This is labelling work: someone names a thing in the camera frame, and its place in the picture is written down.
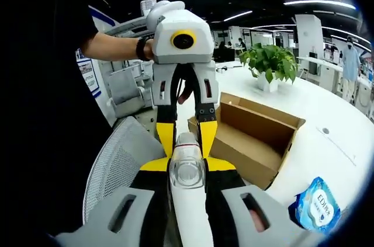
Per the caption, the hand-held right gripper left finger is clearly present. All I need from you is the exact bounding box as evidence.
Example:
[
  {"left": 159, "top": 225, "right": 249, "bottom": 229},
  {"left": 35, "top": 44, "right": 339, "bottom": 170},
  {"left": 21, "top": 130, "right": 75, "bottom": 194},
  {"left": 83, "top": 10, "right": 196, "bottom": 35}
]
[{"left": 54, "top": 157, "right": 175, "bottom": 247}]

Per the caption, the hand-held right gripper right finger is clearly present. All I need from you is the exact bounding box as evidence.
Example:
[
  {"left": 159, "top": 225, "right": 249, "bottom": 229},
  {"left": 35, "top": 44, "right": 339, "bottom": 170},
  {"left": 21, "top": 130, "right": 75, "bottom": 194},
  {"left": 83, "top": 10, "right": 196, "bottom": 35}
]
[{"left": 203, "top": 157, "right": 316, "bottom": 247}]

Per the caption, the brown cardboard shoe box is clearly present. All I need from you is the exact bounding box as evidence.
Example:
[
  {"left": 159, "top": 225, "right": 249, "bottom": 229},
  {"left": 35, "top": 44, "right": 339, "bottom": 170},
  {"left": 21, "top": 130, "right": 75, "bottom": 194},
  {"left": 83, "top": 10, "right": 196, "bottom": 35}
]
[{"left": 188, "top": 92, "right": 307, "bottom": 191}]

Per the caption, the white bottle with clear cap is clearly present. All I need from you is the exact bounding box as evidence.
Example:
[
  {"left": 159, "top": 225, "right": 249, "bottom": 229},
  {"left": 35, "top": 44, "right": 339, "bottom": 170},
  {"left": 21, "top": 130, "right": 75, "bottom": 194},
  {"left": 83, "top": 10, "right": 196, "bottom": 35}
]
[{"left": 167, "top": 132, "right": 212, "bottom": 247}]

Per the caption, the blue white wet wipes pack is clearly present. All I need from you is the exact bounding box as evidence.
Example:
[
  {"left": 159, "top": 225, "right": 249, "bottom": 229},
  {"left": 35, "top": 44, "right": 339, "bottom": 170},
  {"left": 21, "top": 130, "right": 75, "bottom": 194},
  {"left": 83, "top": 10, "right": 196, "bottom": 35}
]
[{"left": 288, "top": 176, "right": 342, "bottom": 234}]

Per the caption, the person's left hand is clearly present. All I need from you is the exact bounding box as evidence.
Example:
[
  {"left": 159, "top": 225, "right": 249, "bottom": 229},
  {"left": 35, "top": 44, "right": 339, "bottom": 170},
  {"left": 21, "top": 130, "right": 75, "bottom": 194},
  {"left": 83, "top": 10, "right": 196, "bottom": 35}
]
[{"left": 144, "top": 39, "right": 155, "bottom": 61}]

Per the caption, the black wristband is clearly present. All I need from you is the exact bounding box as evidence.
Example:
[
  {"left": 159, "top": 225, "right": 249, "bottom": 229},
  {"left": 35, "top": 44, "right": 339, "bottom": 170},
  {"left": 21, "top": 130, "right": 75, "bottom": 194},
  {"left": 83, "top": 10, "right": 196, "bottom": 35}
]
[{"left": 135, "top": 36, "right": 150, "bottom": 62}]

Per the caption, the grey mesh office chair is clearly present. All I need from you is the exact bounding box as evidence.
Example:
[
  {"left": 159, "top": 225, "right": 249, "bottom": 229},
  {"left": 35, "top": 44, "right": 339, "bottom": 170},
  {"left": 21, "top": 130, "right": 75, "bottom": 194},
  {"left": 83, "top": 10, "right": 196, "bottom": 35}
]
[{"left": 83, "top": 116, "right": 174, "bottom": 226}]

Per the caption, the black desk monitor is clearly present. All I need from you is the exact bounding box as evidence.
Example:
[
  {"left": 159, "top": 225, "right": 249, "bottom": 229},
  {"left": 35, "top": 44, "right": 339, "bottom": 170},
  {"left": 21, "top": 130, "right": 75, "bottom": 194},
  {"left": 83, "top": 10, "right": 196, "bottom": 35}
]
[{"left": 213, "top": 47, "right": 236, "bottom": 63}]

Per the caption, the ceiling light strip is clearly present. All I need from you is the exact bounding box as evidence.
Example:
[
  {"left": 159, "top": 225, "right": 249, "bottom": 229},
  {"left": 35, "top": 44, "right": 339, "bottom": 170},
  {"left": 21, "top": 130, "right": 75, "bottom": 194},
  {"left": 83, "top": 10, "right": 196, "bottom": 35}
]
[
  {"left": 282, "top": 0, "right": 356, "bottom": 11},
  {"left": 223, "top": 10, "right": 254, "bottom": 22}
]

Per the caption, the green plant in white pot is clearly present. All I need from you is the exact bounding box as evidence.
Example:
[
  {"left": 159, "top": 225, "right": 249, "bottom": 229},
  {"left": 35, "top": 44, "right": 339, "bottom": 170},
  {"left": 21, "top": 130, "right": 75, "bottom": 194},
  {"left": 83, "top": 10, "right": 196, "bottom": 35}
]
[{"left": 238, "top": 42, "right": 299, "bottom": 93}]

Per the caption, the person in black shirt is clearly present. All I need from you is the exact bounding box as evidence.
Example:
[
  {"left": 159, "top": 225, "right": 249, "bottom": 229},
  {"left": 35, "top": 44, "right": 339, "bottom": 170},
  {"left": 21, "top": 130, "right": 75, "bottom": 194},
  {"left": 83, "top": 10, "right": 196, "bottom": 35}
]
[{"left": 0, "top": 0, "right": 116, "bottom": 239}]

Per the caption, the white square pillar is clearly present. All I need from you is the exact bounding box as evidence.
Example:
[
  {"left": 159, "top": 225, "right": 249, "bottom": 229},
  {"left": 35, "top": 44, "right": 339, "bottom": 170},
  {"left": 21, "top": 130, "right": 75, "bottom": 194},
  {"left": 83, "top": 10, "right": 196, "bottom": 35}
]
[{"left": 294, "top": 14, "right": 324, "bottom": 58}]

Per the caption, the black cable with white plug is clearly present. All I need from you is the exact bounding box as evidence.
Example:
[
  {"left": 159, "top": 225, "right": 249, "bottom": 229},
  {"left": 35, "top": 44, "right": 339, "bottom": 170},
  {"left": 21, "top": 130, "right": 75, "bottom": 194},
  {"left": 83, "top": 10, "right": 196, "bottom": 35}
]
[{"left": 216, "top": 64, "right": 244, "bottom": 74}]

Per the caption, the blue white wall poster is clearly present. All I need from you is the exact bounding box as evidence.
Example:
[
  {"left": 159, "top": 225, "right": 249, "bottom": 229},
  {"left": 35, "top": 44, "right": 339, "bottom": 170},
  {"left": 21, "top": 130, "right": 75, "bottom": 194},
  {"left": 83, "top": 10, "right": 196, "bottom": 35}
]
[{"left": 74, "top": 6, "right": 115, "bottom": 99}]

